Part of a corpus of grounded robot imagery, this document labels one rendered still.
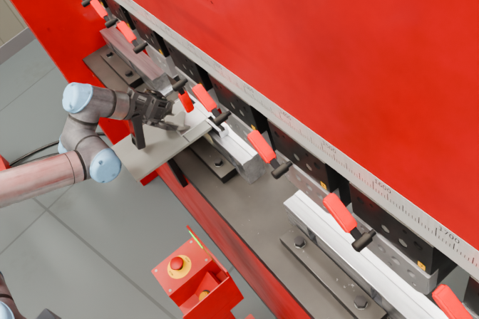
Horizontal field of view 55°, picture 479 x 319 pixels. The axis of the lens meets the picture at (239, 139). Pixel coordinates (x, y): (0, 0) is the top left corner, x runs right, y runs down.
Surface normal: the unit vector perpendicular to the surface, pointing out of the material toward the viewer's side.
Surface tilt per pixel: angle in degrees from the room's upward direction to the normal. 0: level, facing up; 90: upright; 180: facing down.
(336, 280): 0
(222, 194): 0
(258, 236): 0
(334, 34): 90
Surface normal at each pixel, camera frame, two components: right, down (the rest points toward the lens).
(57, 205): -0.25, -0.64
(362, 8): -0.78, 0.58
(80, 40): 0.57, 0.51
